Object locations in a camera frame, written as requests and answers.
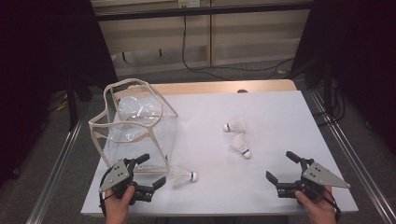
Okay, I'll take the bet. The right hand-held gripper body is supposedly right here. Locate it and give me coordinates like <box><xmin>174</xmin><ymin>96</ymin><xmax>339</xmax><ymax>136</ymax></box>
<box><xmin>276</xmin><ymin>161</ymin><xmax>351</xmax><ymax>204</ymax></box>

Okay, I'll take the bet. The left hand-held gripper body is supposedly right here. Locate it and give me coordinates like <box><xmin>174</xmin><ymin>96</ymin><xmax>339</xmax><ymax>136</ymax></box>
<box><xmin>98</xmin><ymin>158</ymin><xmax>155</xmax><ymax>206</ymax></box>

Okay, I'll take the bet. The white shuttlecock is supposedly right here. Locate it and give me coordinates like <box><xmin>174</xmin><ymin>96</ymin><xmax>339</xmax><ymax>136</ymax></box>
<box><xmin>169</xmin><ymin>167</ymin><xmax>199</xmax><ymax>189</ymax></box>
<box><xmin>229</xmin><ymin>133</ymin><xmax>252</xmax><ymax>160</ymax></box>
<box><xmin>222</xmin><ymin>117</ymin><xmax>248</xmax><ymax>134</ymax></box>

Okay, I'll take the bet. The transparent bag with beige trim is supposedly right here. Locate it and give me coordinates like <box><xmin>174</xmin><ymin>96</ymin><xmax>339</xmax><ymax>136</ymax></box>
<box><xmin>88</xmin><ymin>77</ymin><xmax>179</xmax><ymax>174</ymax></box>

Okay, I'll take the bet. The person's left hand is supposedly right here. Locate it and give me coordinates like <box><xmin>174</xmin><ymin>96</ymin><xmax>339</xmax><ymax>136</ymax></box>
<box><xmin>104</xmin><ymin>185</ymin><xmax>136</xmax><ymax>224</ymax></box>

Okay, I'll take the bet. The person's right hand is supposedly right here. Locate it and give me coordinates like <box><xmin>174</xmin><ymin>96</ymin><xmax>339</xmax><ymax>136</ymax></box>
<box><xmin>294</xmin><ymin>185</ymin><xmax>339</xmax><ymax>224</ymax></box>

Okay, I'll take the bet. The white table sheet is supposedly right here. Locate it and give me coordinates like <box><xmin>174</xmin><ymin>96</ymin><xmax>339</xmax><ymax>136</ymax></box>
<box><xmin>80</xmin><ymin>91</ymin><xmax>359</xmax><ymax>217</ymax></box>

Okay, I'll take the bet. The black curtain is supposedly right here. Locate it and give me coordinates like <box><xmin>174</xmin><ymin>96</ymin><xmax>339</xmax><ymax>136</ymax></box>
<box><xmin>290</xmin><ymin>0</ymin><xmax>396</xmax><ymax>153</ymax></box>
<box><xmin>0</xmin><ymin>0</ymin><xmax>119</xmax><ymax>188</ymax></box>

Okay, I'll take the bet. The light wooden cabinet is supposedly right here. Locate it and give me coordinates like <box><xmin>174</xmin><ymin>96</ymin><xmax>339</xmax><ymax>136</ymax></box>
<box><xmin>92</xmin><ymin>0</ymin><xmax>312</xmax><ymax>77</ymax></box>

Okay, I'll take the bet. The black horizontal bar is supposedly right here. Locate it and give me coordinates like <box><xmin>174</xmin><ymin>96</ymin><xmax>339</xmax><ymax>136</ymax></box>
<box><xmin>94</xmin><ymin>3</ymin><xmax>314</xmax><ymax>22</ymax></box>

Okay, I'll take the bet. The left hand-held gripper black cable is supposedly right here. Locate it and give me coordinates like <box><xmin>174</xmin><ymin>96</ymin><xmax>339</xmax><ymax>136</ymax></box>
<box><xmin>98</xmin><ymin>169</ymin><xmax>110</xmax><ymax>217</ymax></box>

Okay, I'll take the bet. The hand-held gripper black cable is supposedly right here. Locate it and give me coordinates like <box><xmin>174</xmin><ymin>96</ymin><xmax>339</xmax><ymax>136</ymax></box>
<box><xmin>321</xmin><ymin>186</ymin><xmax>343</xmax><ymax>223</ymax></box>
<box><xmin>98</xmin><ymin>169</ymin><xmax>110</xmax><ymax>217</ymax></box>

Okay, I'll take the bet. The aluminium floor rail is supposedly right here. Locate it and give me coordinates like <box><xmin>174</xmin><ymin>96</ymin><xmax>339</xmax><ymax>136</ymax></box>
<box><xmin>26</xmin><ymin>116</ymin><xmax>85</xmax><ymax>224</ymax></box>
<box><xmin>309</xmin><ymin>91</ymin><xmax>396</xmax><ymax>224</ymax></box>

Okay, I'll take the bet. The right hand-held gripper black cable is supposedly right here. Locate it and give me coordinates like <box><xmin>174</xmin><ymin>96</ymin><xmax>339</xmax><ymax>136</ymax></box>
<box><xmin>321</xmin><ymin>186</ymin><xmax>343</xmax><ymax>223</ymax></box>

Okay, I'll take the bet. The bundle of black floor cables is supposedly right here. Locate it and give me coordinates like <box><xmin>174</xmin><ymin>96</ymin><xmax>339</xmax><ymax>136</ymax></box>
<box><xmin>312</xmin><ymin>78</ymin><xmax>347</xmax><ymax>127</ymax></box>

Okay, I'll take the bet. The long black floor cable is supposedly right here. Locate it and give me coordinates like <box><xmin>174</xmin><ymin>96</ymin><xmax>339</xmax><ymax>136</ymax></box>
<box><xmin>181</xmin><ymin>15</ymin><xmax>295</xmax><ymax>82</ymax></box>

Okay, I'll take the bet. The white wall socket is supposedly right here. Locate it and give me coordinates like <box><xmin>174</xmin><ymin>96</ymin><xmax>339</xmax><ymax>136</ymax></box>
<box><xmin>177</xmin><ymin>0</ymin><xmax>201</xmax><ymax>8</ymax></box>

